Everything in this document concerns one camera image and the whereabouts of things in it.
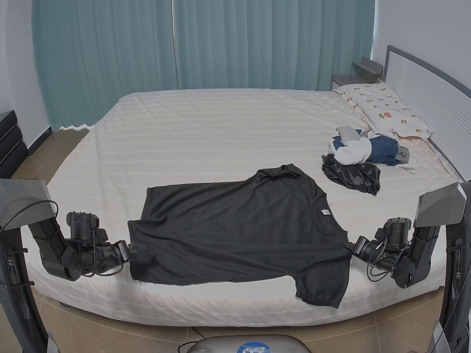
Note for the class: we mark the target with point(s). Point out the blue-green curtain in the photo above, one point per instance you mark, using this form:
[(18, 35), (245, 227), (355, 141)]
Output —
[(276, 31), (103, 50)]

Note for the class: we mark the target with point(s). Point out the pile of clothes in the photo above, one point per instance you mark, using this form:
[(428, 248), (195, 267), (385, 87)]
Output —
[(358, 151)]

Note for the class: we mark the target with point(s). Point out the black T-shirt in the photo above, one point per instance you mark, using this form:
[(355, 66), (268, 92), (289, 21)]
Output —
[(239, 234)]

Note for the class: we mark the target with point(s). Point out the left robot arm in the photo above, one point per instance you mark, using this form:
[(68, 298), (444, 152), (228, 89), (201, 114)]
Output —
[(51, 245)]

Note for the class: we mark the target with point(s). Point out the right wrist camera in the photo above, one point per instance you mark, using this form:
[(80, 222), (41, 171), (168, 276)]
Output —
[(397, 232)]

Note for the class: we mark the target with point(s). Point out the grey bedside table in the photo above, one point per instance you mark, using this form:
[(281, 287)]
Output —
[(349, 79)]

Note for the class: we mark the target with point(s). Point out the black chest of drawers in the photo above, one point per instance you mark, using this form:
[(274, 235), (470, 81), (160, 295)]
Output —
[(11, 142)]

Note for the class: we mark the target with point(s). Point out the bed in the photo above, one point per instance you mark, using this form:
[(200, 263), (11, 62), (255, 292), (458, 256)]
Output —
[(220, 131)]

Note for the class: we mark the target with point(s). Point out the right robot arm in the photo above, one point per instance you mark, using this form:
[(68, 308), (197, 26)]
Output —
[(438, 208)]

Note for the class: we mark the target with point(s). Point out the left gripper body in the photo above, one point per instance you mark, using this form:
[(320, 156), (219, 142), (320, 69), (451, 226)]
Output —
[(117, 254)]

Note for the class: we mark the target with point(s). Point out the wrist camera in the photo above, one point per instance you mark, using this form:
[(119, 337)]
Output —
[(397, 232), (82, 226)]

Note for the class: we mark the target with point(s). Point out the white printed pillow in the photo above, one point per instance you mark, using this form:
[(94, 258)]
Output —
[(386, 110)]

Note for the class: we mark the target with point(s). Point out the black shiny garment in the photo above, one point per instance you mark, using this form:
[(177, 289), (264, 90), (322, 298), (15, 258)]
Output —
[(353, 177)]

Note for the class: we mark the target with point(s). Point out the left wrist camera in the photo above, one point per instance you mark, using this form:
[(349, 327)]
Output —
[(82, 226)]

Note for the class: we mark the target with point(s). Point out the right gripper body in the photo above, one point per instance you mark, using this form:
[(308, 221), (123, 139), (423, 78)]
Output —
[(366, 250)]

